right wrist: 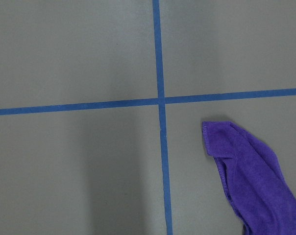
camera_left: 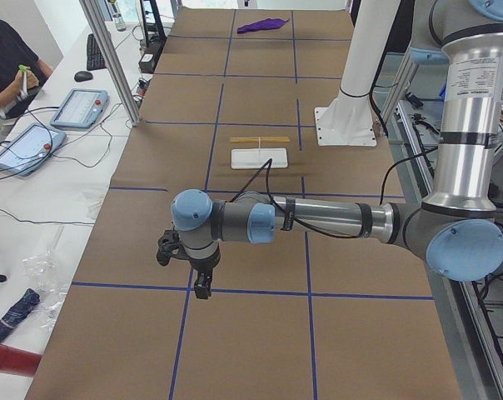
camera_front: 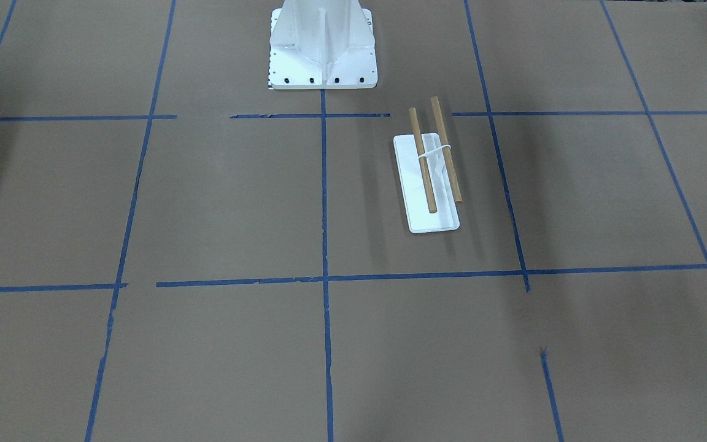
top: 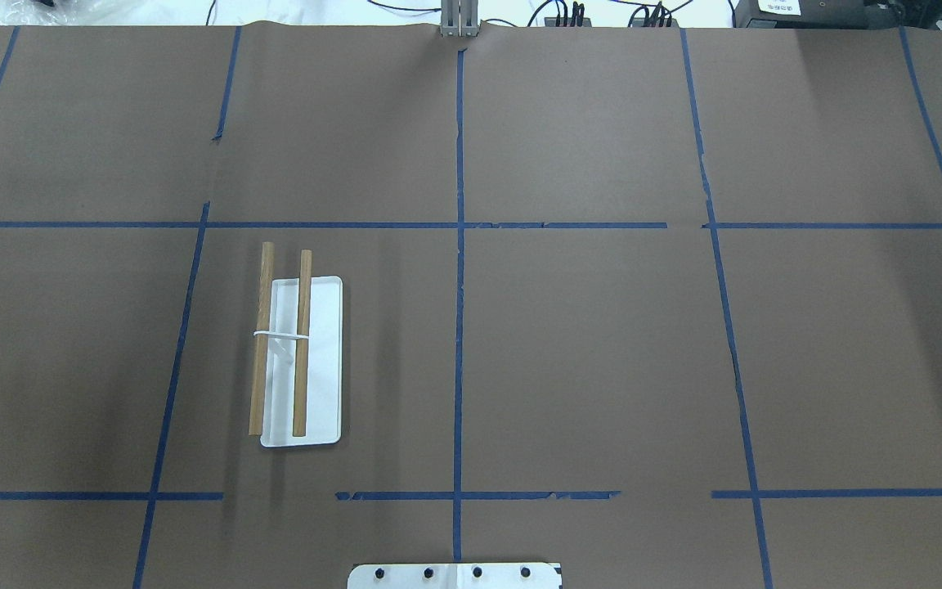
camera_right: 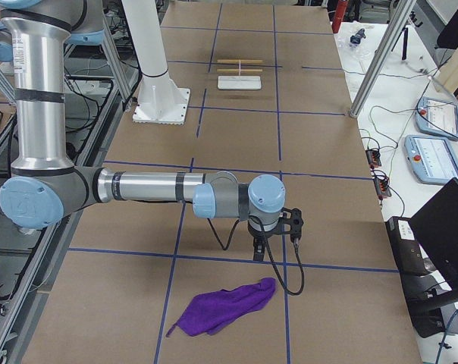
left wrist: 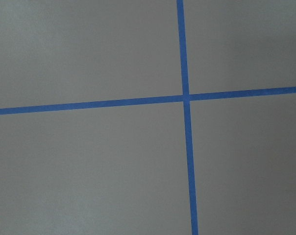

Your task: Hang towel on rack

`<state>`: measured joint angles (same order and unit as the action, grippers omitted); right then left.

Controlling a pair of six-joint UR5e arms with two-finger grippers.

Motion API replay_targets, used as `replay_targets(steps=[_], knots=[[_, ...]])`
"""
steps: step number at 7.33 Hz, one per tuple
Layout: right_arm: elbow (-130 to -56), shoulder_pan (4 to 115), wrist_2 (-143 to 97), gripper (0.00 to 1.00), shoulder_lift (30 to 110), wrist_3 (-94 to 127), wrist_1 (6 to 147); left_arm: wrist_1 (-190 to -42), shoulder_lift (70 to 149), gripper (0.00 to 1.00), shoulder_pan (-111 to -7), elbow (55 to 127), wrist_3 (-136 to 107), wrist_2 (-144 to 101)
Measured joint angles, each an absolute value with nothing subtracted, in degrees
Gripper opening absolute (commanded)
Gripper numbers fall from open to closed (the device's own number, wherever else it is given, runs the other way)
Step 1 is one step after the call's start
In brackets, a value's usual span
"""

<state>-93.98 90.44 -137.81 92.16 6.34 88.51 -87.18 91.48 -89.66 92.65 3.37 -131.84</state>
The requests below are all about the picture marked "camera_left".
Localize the blue teach pendant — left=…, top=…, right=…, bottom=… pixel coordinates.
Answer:
left=0, top=123, right=67, bottom=176
left=50, top=88, right=108, bottom=130

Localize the aluminium frame post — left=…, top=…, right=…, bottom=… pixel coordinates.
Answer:
left=80, top=0, right=141, bottom=127

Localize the red cylinder tube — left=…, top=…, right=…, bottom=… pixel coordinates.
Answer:
left=0, top=343, right=42, bottom=378

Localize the clear plastic bag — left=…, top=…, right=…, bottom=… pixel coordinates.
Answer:
left=22, top=225, right=72, bottom=332

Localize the black keyboard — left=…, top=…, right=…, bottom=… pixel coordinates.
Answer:
left=86, top=33, right=106, bottom=71

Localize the seated person black shirt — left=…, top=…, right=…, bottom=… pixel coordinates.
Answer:
left=0, top=0, right=54, bottom=164

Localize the lower blue teach pendant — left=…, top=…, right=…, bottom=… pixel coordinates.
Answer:
left=0, top=123, right=67, bottom=176

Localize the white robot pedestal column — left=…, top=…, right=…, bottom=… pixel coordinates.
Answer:
left=315, top=0, right=413, bottom=147

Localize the purple towel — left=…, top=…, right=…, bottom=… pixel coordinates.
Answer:
left=237, top=18, right=290, bottom=35

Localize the upper blue teach pendant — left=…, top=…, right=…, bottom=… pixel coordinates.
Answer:
left=50, top=88, right=108, bottom=130

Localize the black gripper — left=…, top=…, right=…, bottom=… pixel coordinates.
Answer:
left=190, top=246, right=221, bottom=299

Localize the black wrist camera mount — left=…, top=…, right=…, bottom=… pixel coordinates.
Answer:
left=156, top=229, right=181, bottom=267

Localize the folded dark blue umbrella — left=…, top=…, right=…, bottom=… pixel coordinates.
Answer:
left=0, top=288, right=40, bottom=343

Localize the black power brick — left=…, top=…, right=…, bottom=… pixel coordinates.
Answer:
left=138, top=53, right=157, bottom=74

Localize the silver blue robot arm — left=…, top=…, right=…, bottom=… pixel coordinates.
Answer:
left=157, top=1, right=503, bottom=299

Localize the black computer mouse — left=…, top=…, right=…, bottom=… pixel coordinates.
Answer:
left=73, top=71, right=93, bottom=83

